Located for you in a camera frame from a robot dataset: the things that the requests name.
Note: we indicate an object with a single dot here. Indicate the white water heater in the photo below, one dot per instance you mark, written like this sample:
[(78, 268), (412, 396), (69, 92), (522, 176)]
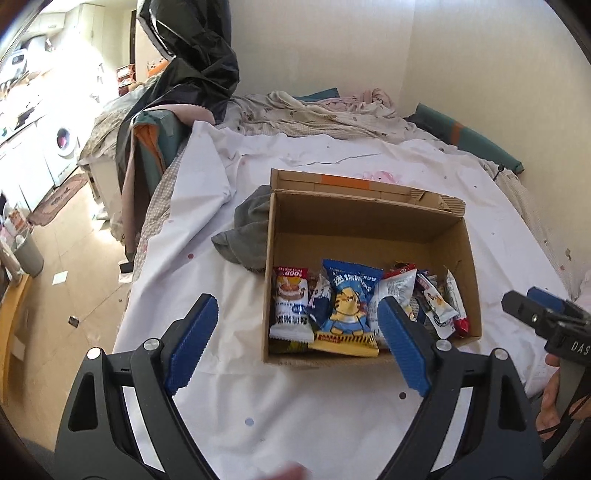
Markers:
[(23, 55)]

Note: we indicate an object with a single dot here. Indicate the person's right hand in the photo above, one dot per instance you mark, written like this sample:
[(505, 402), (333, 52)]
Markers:
[(549, 397)]

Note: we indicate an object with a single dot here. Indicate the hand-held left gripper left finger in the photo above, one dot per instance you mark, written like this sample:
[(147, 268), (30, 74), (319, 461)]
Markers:
[(191, 346)]

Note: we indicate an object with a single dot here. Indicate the person's left hand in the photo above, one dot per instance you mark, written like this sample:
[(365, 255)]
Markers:
[(288, 473)]

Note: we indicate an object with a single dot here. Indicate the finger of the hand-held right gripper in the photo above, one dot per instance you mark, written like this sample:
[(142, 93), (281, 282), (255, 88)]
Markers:
[(547, 297), (519, 307)]

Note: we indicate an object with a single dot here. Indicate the white washing machine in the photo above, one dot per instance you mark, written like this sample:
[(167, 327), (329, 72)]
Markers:
[(62, 147)]

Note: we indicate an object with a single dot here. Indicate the grey trash bin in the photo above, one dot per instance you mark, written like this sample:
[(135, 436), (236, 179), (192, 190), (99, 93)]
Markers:
[(28, 254)]

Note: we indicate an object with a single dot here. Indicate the floral patterned cloth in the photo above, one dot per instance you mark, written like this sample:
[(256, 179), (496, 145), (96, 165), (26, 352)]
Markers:
[(106, 124)]

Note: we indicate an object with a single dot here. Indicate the red shelf rack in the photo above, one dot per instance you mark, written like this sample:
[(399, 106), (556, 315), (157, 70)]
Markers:
[(125, 76)]

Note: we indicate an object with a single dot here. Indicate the white bed sheet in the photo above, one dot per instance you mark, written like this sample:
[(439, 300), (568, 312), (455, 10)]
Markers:
[(240, 323)]

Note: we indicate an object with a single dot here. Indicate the blue tiger print snack packet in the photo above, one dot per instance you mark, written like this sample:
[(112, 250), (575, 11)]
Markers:
[(346, 304)]

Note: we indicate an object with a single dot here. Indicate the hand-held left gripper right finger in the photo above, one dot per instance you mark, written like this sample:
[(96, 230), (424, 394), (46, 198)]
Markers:
[(401, 350)]

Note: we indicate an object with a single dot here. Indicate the grey cloth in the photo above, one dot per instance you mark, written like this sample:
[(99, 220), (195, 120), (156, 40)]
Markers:
[(244, 230)]

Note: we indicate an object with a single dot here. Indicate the black plastic bag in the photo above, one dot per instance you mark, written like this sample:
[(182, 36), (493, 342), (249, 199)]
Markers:
[(194, 60)]

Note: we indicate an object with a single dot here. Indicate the teal pillow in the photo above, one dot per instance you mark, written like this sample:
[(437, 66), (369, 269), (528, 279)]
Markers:
[(471, 138)]

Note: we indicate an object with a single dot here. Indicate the brown floor mat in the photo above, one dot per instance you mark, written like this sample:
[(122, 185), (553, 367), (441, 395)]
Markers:
[(57, 198)]

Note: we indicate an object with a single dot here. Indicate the white snack packet red top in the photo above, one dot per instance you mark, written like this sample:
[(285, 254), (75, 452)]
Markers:
[(392, 290)]

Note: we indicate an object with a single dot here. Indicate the white paper scrap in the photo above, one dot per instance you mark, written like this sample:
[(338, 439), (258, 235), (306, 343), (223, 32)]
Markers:
[(60, 278)]

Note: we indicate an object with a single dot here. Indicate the white cartoon print snack packet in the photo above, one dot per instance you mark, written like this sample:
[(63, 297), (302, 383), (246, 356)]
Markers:
[(436, 304)]

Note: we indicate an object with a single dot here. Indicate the white cake print snack packet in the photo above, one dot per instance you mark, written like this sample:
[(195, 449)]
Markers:
[(290, 304)]

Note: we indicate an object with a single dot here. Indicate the small blue white snack packet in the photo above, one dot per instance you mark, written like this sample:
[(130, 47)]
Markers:
[(319, 300)]

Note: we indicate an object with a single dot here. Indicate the crumpled beige blanket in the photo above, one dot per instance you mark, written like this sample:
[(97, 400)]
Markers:
[(323, 113)]

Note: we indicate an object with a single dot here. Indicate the brown cardboard box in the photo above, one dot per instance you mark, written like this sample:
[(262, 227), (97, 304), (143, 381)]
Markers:
[(360, 230)]

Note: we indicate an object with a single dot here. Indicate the teal orange pink quilt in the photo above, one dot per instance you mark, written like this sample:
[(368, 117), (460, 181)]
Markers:
[(157, 147)]

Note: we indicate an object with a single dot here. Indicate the white kitchen cabinets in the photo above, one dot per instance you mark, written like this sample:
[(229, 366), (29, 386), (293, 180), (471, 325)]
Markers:
[(23, 175)]

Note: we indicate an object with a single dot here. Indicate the wooden stool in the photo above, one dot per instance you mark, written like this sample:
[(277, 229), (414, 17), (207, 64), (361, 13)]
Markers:
[(14, 314)]

